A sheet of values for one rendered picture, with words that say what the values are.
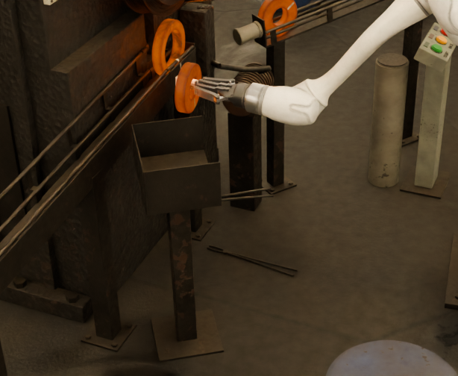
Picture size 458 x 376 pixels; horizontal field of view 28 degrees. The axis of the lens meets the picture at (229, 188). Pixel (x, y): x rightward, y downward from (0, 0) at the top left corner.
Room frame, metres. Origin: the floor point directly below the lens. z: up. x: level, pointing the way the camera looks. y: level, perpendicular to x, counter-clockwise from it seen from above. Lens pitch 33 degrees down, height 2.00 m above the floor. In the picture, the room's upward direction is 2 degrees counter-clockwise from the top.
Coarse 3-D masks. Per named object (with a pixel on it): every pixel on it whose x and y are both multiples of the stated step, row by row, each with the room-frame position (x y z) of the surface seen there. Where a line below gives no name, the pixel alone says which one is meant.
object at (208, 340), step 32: (160, 128) 2.32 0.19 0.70; (192, 128) 2.34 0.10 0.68; (160, 160) 2.29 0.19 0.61; (192, 160) 2.29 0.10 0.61; (160, 192) 2.06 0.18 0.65; (192, 192) 2.08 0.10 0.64; (192, 288) 2.20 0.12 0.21; (160, 320) 2.29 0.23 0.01; (192, 320) 2.20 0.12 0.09; (160, 352) 2.14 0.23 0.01; (192, 352) 2.14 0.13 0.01
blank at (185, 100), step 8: (184, 64) 2.55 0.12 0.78; (192, 64) 2.55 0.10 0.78; (184, 72) 2.51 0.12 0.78; (192, 72) 2.54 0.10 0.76; (200, 72) 2.60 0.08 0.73; (184, 80) 2.49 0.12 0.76; (176, 88) 2.49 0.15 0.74; (184, 88) 2.48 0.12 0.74; (176, 96) 2.48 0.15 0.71; (184, 96) 2.47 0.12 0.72; (192, 96) 2.55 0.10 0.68; (176, 104) 2.48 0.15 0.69; (184, 104) 2.47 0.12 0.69; (192, 104) 2.54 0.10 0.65; (184, 112) 2.50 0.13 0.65
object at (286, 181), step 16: (416, 32) 3.40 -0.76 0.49; (272, 48) 3.06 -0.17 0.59; (416, 48) 3.41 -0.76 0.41; (272, 64) 3.06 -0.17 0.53; (416, 64) 3.41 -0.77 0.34; (416, 80) 3.41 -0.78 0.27; (272, 128) 3.06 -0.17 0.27; (272, 144) 3.06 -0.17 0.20; (272, 160) 3.06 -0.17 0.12; (272, 176) 3.06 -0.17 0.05; (272, 192) 3.01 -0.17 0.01
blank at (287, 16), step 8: (272, 0) 3.06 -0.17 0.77; (280, 0) 3.08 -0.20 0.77; (288, 0) 3.10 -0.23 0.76; (264, 8) 3.05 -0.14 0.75; (272, 8) 3.06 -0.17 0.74; (288, 8) 3.10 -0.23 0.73; (296, 8) 3.12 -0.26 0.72; (264, 16) 3.04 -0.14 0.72; (272, 16) 3.06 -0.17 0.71; (288, 16) 3.10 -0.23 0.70; (296, 16) 3.12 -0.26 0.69; (272, 24) 3.06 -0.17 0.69; (280, 24) 3.09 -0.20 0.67
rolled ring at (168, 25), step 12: (168, 24) 2.73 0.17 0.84; (180, 24) 2.79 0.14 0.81; (156, 36) 2.69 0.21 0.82; (168, 36) 2.71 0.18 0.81; (180, 36) 2.79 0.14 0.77; (156, 48) 2.67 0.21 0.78; (180, 48) 2.79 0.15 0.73; (156, 60) 2.66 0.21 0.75; (168, 60) 2.77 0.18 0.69; (180, 60) 2.78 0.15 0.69; (156, 72) 2.69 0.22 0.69
